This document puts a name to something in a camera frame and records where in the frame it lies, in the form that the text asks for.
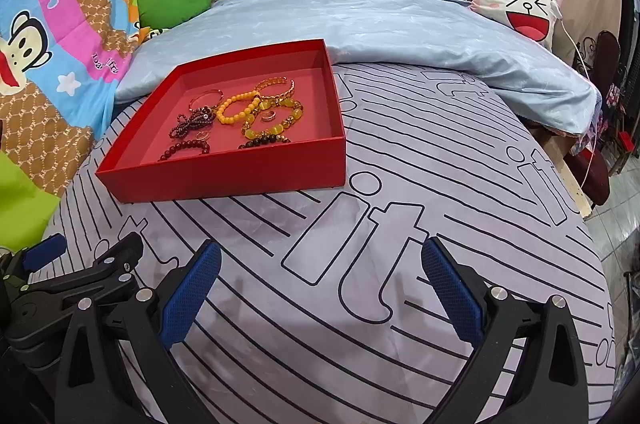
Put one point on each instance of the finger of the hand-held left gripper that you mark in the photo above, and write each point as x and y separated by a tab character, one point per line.
117	261
45	251

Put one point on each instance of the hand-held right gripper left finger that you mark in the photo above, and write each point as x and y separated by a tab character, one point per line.
192	294

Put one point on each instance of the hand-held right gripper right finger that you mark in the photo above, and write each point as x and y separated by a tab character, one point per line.
452	294

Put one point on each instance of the red cardboard box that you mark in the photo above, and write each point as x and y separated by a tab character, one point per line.
225	176

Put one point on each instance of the thin rose gold bangle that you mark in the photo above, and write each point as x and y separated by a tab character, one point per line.
207	93

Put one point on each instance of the grey striped bed sheet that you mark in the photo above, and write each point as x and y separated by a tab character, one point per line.
450	204

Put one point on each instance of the dark red stool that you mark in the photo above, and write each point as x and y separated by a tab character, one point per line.
592	171

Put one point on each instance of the cartoon monkey blanket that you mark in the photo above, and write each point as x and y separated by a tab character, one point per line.
60	29

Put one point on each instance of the light blue quilt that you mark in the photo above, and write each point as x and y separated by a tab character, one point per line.
400	24

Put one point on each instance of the dark metal chair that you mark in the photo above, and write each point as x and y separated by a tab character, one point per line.
607	54

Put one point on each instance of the pink cartoon rabbit pillow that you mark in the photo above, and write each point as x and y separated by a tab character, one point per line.
520	4

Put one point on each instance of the wooden bed frame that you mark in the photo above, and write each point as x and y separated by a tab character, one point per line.
572	176

